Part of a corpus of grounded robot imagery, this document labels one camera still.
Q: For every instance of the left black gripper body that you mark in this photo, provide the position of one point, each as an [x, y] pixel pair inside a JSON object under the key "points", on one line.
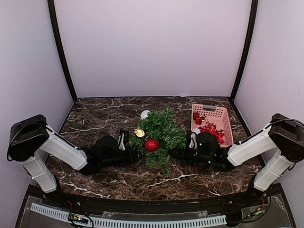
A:
{"points": [[115, 161]]}

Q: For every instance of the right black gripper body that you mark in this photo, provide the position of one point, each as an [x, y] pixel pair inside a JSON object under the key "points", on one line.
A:
{"points": [[190, 158]]}

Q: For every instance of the red drum ornament gold trim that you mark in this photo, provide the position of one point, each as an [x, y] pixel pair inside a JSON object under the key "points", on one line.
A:
{"points": [[139, 132]]}

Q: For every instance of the pink plastic basket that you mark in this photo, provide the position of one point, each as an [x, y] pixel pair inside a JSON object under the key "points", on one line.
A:
{"points": [[218, 116]]}

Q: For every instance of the white ball ornament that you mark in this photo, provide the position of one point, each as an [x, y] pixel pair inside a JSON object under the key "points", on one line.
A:
{"points": [[144, 114], [196, 131]]}

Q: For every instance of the small green christmas tree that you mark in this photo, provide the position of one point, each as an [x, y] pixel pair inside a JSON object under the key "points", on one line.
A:
{"points": [[161, 127]]}

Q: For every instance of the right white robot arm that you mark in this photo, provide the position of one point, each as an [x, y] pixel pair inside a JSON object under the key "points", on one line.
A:
{"points": [[283, 135]]}

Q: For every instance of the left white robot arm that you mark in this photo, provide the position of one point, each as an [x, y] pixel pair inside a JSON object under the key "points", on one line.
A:
{"points": [[32, 135]]}

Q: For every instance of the red ball ornament cluster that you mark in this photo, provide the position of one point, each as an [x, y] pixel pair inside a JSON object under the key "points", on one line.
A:
{"points": [[206, 127]]}

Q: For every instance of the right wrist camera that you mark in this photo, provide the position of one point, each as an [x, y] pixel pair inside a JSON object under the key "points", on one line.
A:
{"points": [[193, 141]]}

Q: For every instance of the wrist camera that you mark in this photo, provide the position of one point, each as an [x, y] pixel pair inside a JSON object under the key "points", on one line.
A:
{"points": [[123, 139], [193, 141]]}

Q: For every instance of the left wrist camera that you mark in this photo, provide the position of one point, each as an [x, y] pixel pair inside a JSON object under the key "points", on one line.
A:
{"points": [[123, 139]]}

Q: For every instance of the left black frame pole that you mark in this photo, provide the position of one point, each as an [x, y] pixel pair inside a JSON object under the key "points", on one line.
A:
{"points": [[60, 49]]}

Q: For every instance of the black frame pole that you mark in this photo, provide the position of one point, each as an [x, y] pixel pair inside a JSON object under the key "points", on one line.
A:
{"points": [[246, 48], [60, 49]]}

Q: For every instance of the right black frame pole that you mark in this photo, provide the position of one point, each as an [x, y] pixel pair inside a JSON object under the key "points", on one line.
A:
{"points": [[246, 48]]}

